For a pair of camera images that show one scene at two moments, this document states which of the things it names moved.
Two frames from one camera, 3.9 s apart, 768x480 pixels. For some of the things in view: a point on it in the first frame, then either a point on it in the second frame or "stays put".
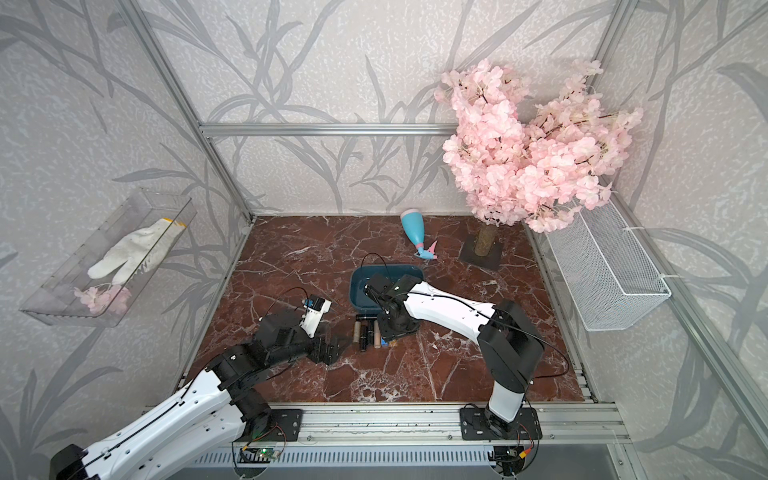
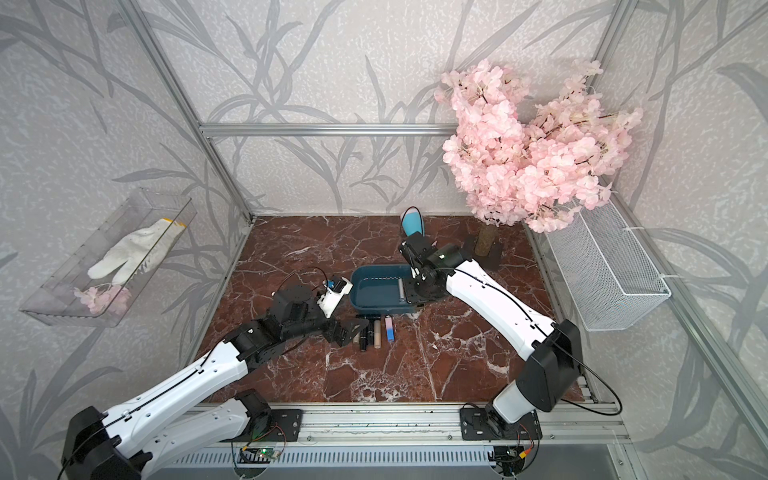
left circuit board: (262, 455) stays put
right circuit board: (510, 458) stays put
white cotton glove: (139, 250) stays put
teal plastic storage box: (360, 302) stays put
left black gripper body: (317, 355) → (333, 336)
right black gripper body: (389, 330) → (416, 293)
